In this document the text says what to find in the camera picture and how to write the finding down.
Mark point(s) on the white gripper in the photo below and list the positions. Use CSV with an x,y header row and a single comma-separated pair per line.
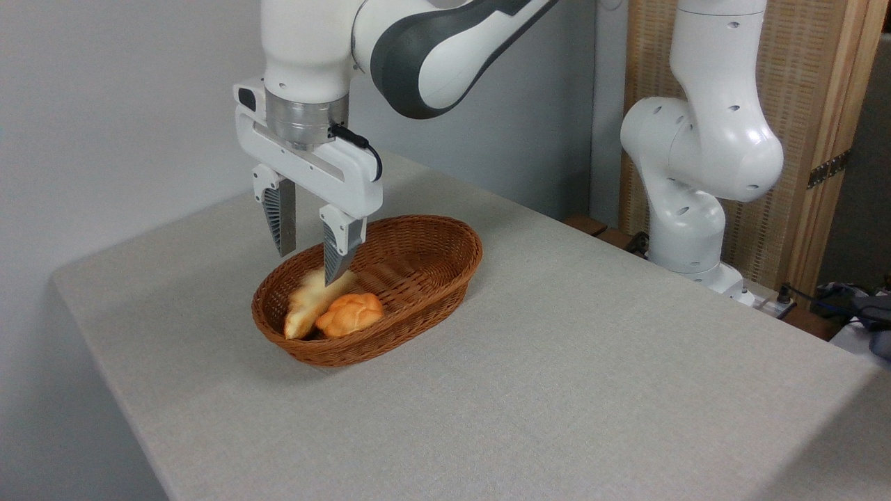
x,y
334,174

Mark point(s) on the long braided bread loaf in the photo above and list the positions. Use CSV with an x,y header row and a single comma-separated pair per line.
x,y
306,303

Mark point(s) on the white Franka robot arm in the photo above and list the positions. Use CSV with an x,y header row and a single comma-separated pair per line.
x,y
703,139

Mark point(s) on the brown oval wicker basket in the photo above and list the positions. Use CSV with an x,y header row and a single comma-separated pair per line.
x,y
424,264

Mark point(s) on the small round orange bun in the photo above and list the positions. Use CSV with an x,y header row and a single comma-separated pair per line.
x,y
350,314

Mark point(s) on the brown wooden bench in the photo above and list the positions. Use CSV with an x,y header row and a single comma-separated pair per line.
x,y
592,226

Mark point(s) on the grey tablecloth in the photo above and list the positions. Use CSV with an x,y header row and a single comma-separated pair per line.
x,y
557,376

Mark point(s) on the white power strip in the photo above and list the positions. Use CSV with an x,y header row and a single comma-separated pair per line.
x,y
773,306

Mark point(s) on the black power plug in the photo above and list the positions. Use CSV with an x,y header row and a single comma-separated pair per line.
x,y
784,293

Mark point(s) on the metal screen hinge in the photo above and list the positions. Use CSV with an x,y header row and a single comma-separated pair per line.
x,y
828,169

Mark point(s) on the wooden woven folding screen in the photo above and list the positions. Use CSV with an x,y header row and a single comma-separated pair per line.
x,y
814,76

